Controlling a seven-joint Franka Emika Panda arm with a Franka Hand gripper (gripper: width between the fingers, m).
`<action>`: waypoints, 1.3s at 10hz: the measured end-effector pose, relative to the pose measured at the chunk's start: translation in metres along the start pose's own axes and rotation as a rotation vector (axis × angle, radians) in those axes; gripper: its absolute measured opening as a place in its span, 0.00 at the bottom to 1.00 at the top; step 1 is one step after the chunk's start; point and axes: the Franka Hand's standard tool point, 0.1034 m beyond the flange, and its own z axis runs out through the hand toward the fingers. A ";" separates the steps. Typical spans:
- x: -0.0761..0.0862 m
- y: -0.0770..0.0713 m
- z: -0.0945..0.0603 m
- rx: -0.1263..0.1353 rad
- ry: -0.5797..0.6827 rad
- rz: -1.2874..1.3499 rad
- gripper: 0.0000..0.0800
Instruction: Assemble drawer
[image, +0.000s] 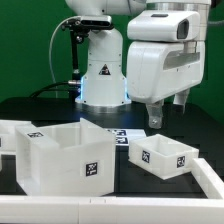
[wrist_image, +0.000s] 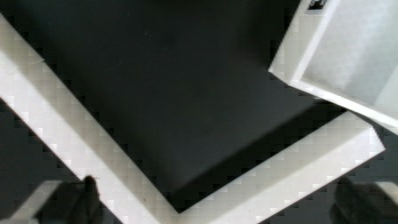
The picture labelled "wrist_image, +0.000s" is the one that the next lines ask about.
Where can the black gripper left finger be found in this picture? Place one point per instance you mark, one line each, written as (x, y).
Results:
(60, 204)

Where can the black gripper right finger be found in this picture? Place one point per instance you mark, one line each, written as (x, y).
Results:
(364, 202)

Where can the white drawer housing box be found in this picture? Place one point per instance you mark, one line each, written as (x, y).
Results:
(335, 59)

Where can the white L-shaped frame wall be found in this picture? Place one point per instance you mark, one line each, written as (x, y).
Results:
(332, 150)

